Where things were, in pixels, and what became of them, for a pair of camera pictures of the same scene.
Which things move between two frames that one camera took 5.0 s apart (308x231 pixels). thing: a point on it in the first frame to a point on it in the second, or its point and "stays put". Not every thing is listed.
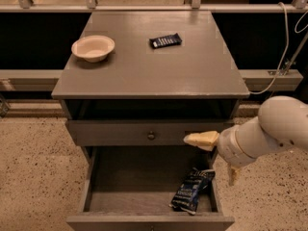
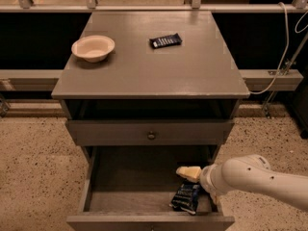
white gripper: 229,147 to 206,178
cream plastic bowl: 93,48 stays put
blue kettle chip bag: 187,193 stays put
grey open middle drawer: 130,188 stays put
